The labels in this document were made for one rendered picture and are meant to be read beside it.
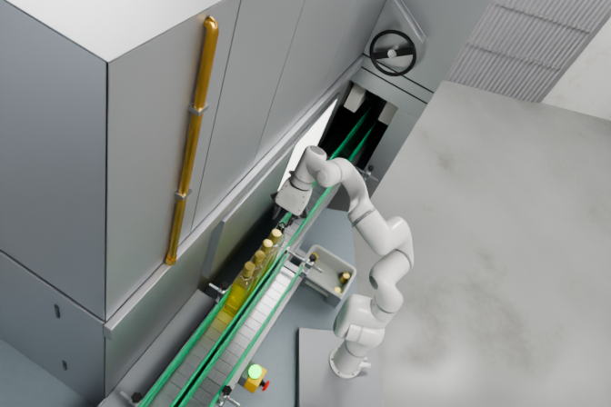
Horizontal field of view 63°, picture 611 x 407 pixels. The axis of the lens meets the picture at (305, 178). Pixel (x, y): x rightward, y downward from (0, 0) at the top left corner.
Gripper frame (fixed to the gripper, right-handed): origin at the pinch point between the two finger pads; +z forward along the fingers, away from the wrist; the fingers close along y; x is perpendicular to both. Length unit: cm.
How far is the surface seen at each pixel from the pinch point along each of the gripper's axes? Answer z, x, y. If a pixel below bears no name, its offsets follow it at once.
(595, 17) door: -91, 417, 110
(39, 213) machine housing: -23, -76, -31
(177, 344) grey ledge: 47, -29, -8
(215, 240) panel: 8.9, -17.9, -13.2
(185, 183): -34, -56, -13
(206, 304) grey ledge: 41.8, -12.3, -8.4
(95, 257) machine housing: -21, -75, -17
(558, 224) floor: 54, 280, 163
